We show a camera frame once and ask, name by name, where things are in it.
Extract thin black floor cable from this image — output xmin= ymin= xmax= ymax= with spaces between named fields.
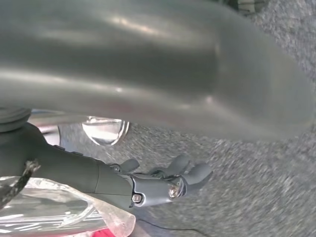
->
xmin=138 ymin=218 xmax=210 ymax=237

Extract clear plastic wrap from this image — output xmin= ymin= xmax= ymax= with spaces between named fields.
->
xmin=0 ymin=176 xmax=137 ymax=237

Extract braided grey cable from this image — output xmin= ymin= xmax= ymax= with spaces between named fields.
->
xmin=0 ymin=160 xmax=40 ymax=210

